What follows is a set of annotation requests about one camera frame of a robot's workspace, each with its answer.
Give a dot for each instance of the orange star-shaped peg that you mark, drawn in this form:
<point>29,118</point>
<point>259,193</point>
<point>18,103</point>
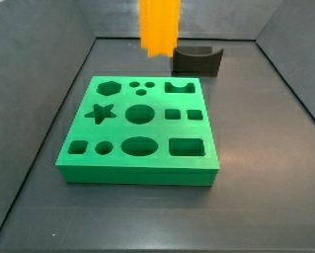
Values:
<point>160,16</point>

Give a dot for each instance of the green shape-sorting block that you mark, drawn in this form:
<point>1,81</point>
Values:
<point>141,132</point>

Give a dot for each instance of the black curved holder bracket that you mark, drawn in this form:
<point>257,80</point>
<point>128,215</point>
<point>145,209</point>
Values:
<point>196,61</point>

